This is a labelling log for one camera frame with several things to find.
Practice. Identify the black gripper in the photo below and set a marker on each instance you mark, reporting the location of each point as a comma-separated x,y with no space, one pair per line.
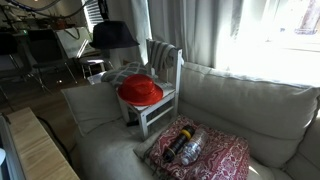
103,5

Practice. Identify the black fedora hat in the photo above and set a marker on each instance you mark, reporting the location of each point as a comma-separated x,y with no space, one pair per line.
113,35

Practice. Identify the red sequin hat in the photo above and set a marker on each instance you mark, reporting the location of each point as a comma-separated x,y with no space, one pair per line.
140,90

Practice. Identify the black office chair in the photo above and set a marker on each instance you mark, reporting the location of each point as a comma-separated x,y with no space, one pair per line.
10,53
45,50

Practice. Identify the white window blinds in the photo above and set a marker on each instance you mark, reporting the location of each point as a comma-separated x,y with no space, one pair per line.
91,15

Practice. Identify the white tote bag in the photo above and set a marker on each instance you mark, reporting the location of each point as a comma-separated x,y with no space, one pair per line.
71,41

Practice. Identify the round white stool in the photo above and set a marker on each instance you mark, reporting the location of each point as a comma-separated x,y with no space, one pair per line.
91,61

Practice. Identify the grey white patterned pillow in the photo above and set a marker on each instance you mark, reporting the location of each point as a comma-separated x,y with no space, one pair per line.
123,74

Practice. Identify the grey striped towel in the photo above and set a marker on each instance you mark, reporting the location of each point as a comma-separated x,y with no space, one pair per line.
161,55

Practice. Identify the large beige sofa cushion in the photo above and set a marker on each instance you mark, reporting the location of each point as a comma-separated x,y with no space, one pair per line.
91,105

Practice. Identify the white curtain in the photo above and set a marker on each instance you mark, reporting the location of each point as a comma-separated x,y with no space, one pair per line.
200,30

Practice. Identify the light wooden table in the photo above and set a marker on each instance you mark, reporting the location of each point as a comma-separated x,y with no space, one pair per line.
36,146

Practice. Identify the clear plastic water bottle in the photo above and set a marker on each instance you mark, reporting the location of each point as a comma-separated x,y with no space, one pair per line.
194,146

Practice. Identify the beige fabric sofa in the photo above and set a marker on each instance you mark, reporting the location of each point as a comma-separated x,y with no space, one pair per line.
253,113

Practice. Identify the red patterned cloth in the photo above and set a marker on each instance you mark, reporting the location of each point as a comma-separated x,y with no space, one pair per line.
220,156

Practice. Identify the aluminium frame rails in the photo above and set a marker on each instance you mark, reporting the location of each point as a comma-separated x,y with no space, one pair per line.
8,153

